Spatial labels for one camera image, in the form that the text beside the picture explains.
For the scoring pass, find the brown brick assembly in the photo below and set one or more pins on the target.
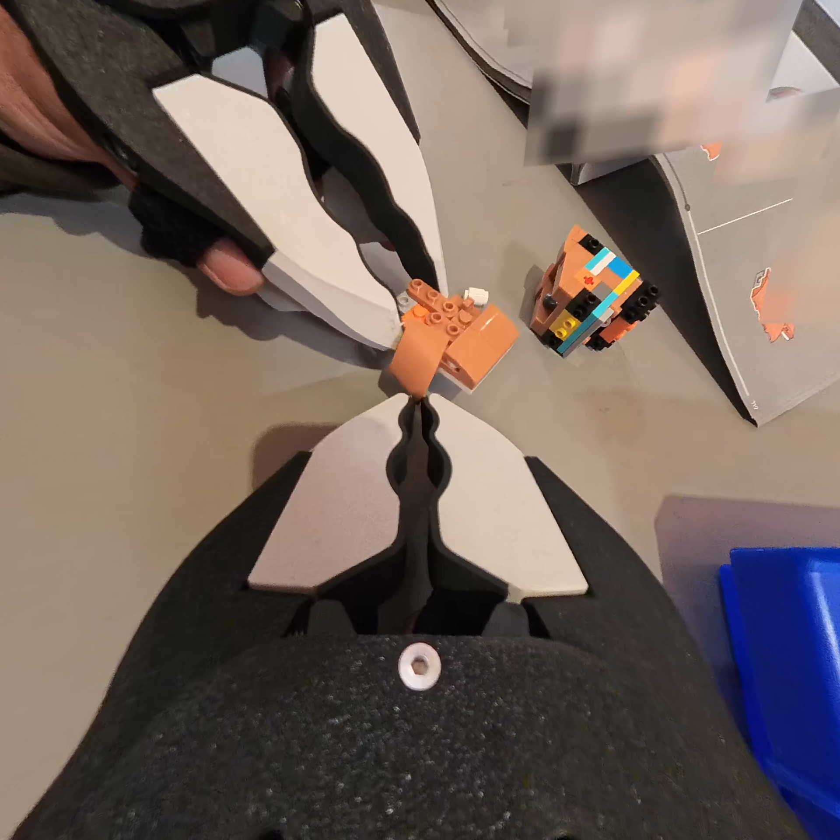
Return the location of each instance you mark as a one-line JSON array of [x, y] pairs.
[[479, 348]]

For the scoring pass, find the small white round brick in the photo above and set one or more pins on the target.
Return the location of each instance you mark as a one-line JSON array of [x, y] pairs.
[[477, 295]]

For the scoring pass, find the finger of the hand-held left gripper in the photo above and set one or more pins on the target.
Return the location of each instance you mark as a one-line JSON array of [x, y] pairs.
[[262, 184], [394, 131]]

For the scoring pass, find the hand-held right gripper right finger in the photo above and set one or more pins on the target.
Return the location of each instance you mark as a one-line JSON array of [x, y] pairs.
[[505, 518]]

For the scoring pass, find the grey instruction booklet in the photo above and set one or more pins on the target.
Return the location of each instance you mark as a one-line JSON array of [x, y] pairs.
[[722, 275]]

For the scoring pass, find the multicoloured brick model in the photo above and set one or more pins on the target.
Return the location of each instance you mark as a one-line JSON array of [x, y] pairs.
[[590, 295]]

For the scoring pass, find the large blue storage bin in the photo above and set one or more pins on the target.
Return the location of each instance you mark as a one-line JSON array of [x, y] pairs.
[[787, 656]]

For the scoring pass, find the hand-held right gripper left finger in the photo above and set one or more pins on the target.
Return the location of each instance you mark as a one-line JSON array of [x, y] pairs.
[[341, 512]]

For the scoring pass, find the person's left forearm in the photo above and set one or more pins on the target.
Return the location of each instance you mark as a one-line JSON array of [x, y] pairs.
[[39, 174]]

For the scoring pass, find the person's left hand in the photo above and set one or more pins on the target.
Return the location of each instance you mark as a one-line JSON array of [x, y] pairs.
[[229, 272]]

